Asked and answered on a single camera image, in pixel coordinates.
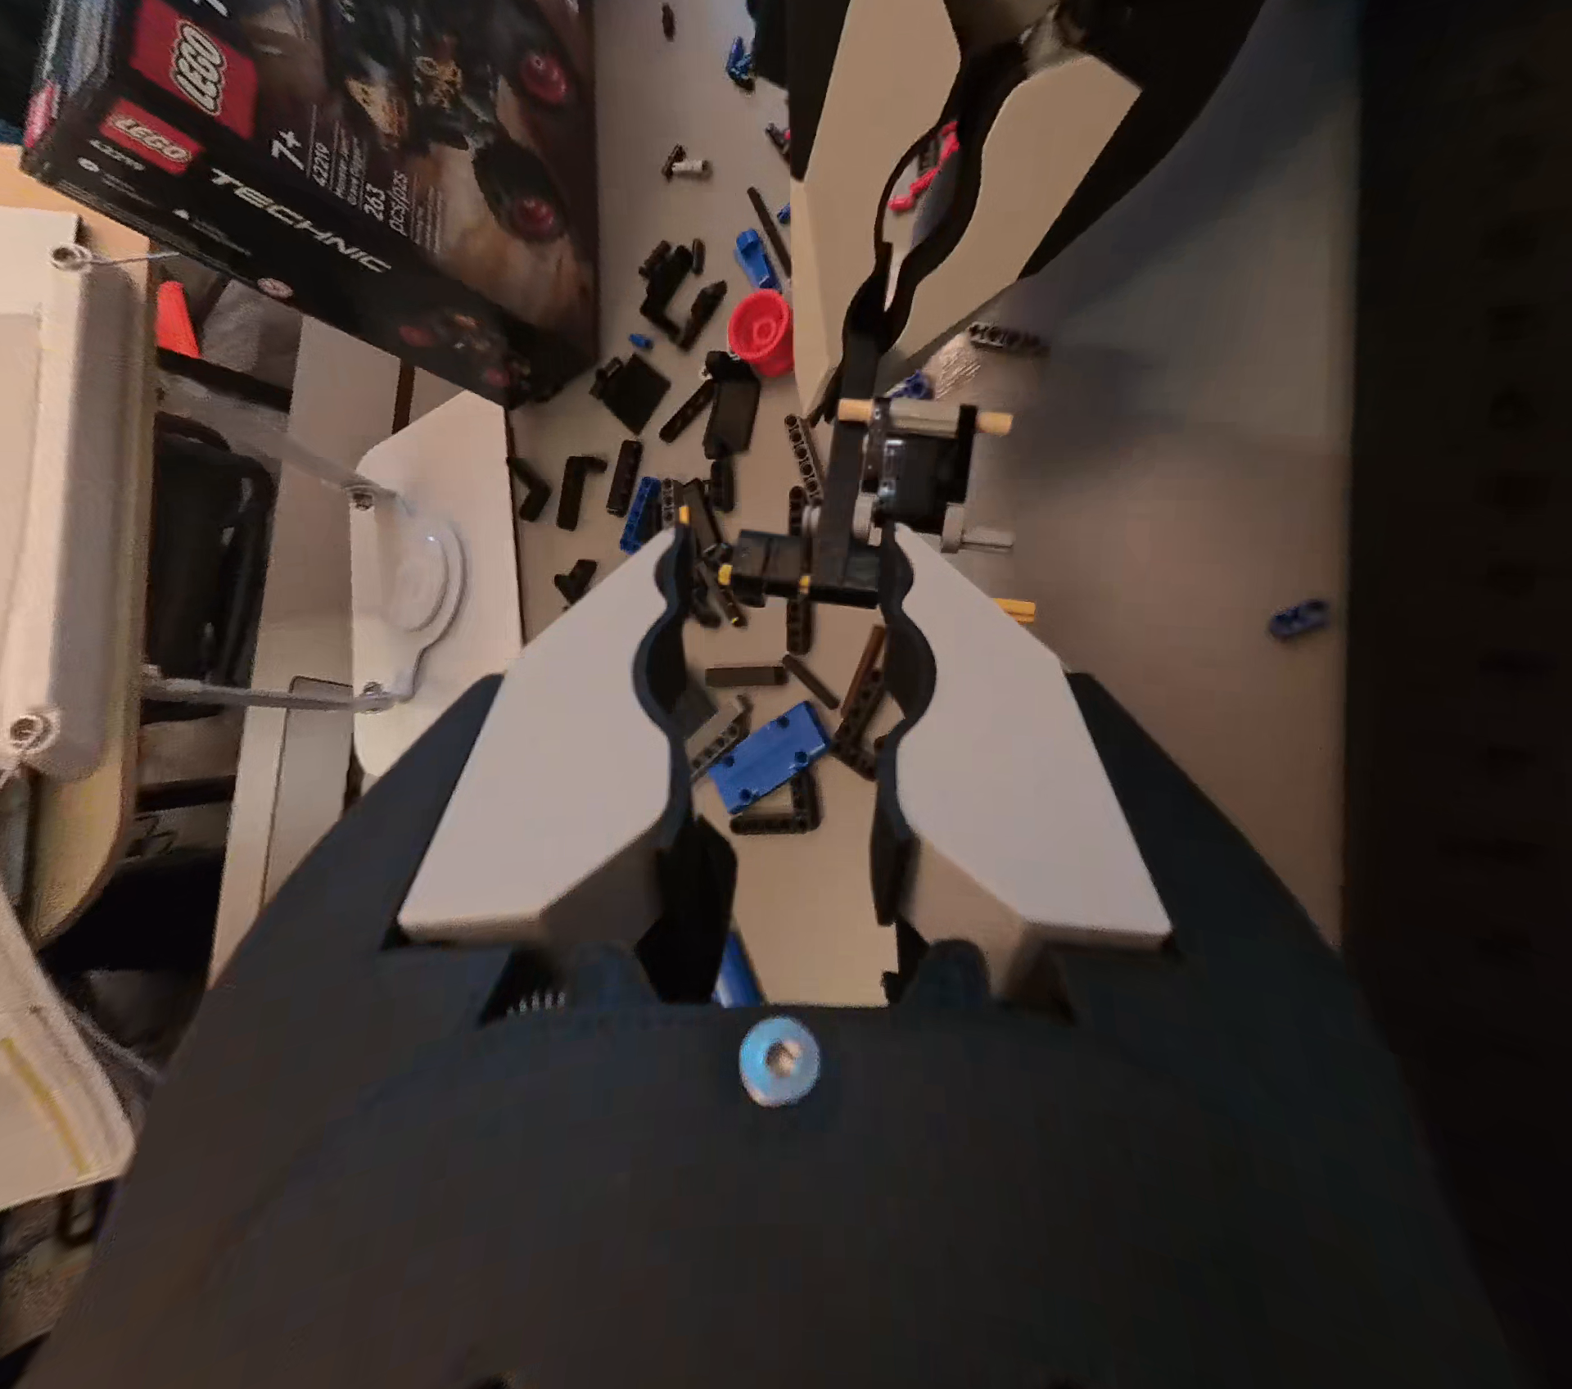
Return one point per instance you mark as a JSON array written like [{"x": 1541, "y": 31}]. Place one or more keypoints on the orange plastic object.
[{"x": 176, "y": 326}]

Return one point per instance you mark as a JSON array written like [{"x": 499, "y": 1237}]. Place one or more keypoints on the black dotted mat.
[{"x": 1462, "y": 554}]

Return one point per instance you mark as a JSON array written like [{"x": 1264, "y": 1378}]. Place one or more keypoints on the pile of black and blue bricks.
[{"x": 579, "y": 487}]

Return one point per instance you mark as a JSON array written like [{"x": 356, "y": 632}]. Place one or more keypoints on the black beam frame assembly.
[{"x": 847, "y": 503}]

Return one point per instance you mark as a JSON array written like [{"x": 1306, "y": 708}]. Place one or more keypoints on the small blue pin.
[{"x": 741, "y": 58}]

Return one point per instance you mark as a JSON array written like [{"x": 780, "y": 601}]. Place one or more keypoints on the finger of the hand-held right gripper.
[
  {"x": 1031, "y": 184},
  {"x": 847, "y": 135}
]

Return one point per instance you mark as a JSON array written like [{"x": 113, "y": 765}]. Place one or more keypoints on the pile of red and blue connectors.
[{"x": 907, "y": 200}]

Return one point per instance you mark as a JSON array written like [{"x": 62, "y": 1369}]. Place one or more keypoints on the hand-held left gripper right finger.
[{"x": 1031, "y": 798}]

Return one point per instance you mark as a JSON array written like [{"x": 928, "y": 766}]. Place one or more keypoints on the yellow axle with black connector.
[{"x": 770, "y": 561}]

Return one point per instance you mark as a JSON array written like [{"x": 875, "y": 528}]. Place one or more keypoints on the small blue two-hole beam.
[{"x": 1298, "y": 618}]

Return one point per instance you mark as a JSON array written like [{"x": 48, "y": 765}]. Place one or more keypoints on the white pin with black connector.
[{"x": 694, "y": 167}]

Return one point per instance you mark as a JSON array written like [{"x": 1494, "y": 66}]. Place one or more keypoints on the blue rectangular panel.
[{"x": 770, "y": 756}]

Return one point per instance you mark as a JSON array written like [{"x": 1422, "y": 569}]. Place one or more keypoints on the grey desk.
[{"x": 1167, "y": 493}]

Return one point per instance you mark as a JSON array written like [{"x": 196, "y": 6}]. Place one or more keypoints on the short grey beam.
[{"x": 1006, "y": 337}]

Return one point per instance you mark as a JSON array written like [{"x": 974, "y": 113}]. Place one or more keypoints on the black toy set box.
[{"x": 307, "y": 125}]

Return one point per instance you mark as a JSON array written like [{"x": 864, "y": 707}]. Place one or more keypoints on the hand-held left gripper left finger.
[{"x": 539, "y": 798}]

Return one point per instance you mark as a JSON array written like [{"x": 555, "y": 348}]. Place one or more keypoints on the black square panel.
[{"x": 630, "y": 393}]

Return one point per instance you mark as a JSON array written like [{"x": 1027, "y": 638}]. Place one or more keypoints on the red wheel hub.
[{"x": 759, "y": 334}]

